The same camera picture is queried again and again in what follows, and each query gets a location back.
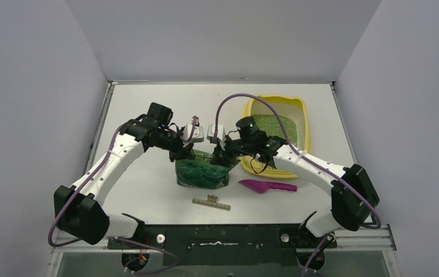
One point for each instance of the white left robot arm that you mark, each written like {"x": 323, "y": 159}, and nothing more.
{"x": 79, "y": 213}

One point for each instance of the green litter granules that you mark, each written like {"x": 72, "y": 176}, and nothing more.
{"x": 271, "y": 126}

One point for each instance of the green cat litter bag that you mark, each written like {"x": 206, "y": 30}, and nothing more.
{"x": 201, "y": 174}

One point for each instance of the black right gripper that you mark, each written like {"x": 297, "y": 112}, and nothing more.
{"x": 222, "y": 152}

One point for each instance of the yellow litter box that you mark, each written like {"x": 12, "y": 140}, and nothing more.
{"x": 288, "y": 106}

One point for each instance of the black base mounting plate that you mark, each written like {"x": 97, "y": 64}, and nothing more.
{"x": 285, "y": 244}

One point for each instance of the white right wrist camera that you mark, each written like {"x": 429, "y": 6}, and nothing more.
{"x": 216, "y": 135}

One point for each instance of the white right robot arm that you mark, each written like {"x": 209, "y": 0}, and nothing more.
{"x": 353, "y": 196}

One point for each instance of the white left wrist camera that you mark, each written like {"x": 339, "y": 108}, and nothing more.
{"x": 193, "y": 134}

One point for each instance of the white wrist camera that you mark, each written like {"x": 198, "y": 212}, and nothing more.
{"x": 193, "y": 134}
{"x": 216, "y": 135}

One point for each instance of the magenta plastic scoop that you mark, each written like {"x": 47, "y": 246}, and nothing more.
{"x": 262, "y": 187}

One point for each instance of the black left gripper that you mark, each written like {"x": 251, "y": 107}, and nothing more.
{"x": 182, "y": 153}

